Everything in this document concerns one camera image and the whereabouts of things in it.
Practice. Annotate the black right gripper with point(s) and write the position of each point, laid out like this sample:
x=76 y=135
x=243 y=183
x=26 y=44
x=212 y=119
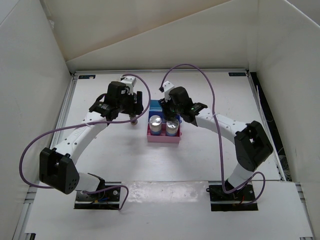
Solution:
x=166 y=112

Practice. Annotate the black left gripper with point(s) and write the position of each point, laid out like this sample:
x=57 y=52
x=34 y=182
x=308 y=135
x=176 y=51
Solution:
x=134 y=107

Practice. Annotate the silver-lid shaker bottle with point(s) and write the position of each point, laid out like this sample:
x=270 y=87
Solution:
x=172 y=127
x=155 y=125

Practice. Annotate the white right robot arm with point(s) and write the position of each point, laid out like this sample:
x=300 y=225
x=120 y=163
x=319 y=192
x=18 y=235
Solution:
x=252 y=146

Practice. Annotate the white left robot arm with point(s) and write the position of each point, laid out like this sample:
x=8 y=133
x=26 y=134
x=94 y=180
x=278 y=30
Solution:
x=57 y=166

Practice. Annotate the dark blue organizer box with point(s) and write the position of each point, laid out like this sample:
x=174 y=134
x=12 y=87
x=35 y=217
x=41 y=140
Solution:
x=161 y=115

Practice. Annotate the small black-lid pepper bottle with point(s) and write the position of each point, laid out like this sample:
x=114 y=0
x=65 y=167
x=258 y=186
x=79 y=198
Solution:
x=133 y=119

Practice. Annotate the light blue organizer box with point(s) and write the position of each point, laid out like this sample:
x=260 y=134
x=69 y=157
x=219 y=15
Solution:
x=155 y=106

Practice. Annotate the pink organizer box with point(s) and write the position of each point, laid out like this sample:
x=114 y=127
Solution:
x=163 y=138

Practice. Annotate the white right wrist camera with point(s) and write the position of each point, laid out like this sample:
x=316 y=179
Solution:
x=166 y=87

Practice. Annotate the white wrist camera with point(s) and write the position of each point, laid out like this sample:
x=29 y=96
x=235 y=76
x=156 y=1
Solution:
x=130 y=81
x=166 y=87

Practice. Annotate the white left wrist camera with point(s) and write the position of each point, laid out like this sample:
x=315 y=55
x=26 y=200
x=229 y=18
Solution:
x=130 y=81

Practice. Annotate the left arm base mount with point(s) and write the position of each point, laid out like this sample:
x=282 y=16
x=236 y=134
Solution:
x=107 y=200

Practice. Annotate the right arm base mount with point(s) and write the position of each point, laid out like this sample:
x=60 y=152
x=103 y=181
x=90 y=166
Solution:
x=234 y=202

